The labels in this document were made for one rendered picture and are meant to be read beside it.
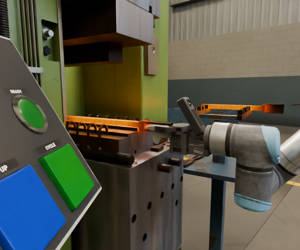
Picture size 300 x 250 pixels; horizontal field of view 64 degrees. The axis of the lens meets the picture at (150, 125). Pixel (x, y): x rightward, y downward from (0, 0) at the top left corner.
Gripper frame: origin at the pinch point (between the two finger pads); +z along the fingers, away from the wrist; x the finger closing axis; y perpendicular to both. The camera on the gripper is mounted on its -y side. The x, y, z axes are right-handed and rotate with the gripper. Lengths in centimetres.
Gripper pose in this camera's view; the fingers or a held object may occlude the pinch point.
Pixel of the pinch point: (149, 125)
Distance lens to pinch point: 76.5
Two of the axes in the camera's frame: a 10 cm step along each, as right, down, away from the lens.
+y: 0.0, 9.9, 1.5
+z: -8.7, -0.8, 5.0
